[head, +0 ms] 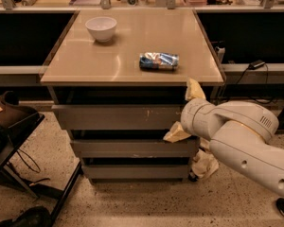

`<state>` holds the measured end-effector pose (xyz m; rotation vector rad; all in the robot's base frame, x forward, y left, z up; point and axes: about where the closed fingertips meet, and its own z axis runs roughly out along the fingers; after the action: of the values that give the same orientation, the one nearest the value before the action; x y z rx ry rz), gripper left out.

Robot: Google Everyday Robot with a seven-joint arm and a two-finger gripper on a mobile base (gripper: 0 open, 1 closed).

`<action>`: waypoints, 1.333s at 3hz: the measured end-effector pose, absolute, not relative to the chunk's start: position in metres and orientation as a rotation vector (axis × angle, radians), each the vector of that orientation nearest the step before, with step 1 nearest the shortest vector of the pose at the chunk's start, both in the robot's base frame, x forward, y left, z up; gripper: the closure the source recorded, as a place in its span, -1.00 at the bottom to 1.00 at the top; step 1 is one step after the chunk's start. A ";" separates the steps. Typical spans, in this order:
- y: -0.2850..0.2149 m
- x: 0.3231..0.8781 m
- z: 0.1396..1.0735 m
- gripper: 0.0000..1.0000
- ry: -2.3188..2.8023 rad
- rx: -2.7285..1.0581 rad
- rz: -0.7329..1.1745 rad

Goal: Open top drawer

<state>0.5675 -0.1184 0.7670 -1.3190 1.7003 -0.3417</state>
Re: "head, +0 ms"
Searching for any crumpled beige cloth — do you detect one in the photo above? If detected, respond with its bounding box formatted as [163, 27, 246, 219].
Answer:
[189, 138, 219, 180]

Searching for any blue foil snack bag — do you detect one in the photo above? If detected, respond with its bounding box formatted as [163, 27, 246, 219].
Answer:
[139, 52, 179, 70]

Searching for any grey bottom drawer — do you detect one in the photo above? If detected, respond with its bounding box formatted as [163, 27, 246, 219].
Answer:
[81, 166, 189, 180]

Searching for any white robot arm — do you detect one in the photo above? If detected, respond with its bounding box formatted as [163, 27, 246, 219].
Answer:
[164, 79, 284, 198]

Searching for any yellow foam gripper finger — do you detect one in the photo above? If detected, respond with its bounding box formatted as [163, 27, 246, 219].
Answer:
[185, 79, 205, 101]
[163, 121, 190, 143]

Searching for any grey top drawer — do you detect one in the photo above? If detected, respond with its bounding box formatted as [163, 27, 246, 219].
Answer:
[52, 105, 182, 130]

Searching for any black power adapter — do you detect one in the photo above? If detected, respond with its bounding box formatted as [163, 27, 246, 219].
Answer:
[247, 60, 265, 70]

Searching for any grey drawer cabinet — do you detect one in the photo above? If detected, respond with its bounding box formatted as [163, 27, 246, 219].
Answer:
[42, 9, 225, 169]

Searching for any black rolling cart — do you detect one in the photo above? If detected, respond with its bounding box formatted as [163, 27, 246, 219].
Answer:
[0, 91, 82, 227]

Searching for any white cloth-covered gripper body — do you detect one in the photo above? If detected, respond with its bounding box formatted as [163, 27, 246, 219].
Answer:
[181, 98, 222, 140]

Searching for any grey drawer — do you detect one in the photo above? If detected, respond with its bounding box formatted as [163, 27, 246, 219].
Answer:
[71, 140, 197, 158]
[52, 105, 182, 130]
[81, 166, 189, 180]

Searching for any grey middle drawer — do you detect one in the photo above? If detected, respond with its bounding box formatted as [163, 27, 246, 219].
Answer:
[71, 140, 197, 158]

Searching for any white ceramic bowl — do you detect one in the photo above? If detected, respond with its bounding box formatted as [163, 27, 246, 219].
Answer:
[85, 16, 117, 42]

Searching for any black leather shoe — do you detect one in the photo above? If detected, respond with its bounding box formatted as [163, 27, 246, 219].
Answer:
[0, 206, 52, 227]

